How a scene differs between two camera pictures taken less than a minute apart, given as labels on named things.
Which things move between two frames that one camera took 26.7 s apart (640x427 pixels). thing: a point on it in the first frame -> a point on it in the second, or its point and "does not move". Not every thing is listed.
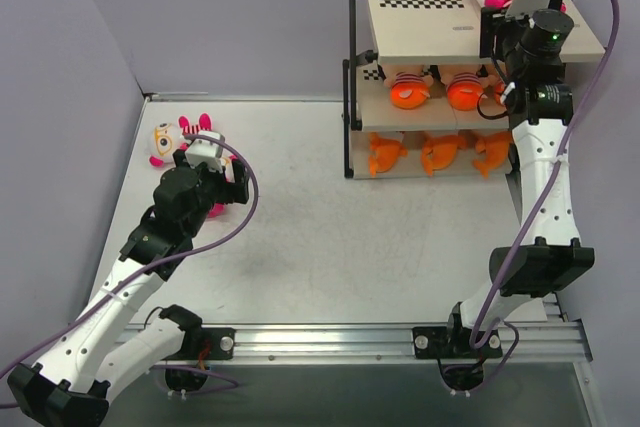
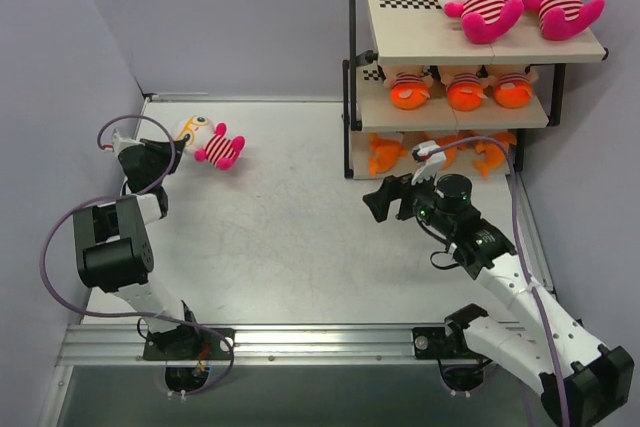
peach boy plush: (409, 90) does not move
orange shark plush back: (383, 154) does not move
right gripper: (489, 32) -> (396, 198)
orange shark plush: (440, 152) does not move
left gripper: (230, 189) -> (151, 157)
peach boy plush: (464, 89) does not move
